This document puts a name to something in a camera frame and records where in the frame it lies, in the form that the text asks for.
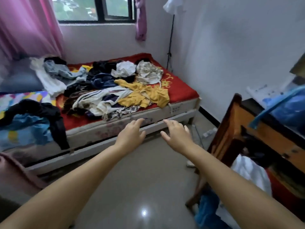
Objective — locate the person's right hand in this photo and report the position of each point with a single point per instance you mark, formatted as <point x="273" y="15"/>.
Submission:
<point x="178" y="138"/>

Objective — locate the person's left hand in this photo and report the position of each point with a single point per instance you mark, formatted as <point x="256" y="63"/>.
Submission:
<point x="129" y="138"/>

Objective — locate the pile of mixed clothes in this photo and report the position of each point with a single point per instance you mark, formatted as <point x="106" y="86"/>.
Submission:
<point x="105" y="88"/>

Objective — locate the white thin blouse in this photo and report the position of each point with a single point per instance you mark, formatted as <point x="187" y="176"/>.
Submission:
<point x="252" y="174"/>

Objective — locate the black garment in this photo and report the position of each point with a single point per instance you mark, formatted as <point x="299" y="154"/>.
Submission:
<point x="43" y="112"/>

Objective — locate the blue garment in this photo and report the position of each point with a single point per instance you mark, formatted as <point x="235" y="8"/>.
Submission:
<point x="24" y="128"/>

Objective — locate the person's left forearm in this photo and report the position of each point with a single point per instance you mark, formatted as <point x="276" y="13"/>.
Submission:
<point x="66" y="193"/>

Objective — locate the person's right forearm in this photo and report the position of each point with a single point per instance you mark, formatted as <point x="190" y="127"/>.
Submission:
<point x="238" y="193"/>

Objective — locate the white bed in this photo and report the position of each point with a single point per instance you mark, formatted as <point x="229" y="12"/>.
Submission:
<point x="109" y="128"/>

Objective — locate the red bedsheet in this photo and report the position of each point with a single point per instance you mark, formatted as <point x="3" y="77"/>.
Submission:
<point x="181" y="90"/>

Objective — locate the wooden chair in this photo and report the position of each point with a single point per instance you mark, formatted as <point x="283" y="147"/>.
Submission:
<point x="228" y="121"/>

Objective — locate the blue cloth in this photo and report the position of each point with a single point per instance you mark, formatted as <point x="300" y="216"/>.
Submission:
<point x="207" y="212"/>

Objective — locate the blue plastic bag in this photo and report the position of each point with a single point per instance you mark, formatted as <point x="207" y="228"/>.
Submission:
<point x="288" y="109"/>

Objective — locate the pink rolled mat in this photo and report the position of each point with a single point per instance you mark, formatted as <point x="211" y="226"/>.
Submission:
<point x="19" y="171"/>

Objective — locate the tied pink curtain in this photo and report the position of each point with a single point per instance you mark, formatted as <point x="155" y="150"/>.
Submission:
<point x="141" y="21"/>

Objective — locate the colourful patterned pillow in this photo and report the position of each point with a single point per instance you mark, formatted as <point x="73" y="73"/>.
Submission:
<point x="19" y="98"/>

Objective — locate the grey pillow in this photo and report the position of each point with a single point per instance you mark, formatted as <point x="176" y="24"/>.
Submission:
<point x="19" y="78"/>

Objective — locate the black framed window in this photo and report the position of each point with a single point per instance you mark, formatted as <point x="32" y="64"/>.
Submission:
<point x="78" y="8"/>

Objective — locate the brown cardboard sheet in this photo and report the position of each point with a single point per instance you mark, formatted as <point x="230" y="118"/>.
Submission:
<point x="299" y="66"/>

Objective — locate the wide pink curtain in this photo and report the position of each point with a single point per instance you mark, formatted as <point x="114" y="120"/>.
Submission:
<point x="26" y="26"/>

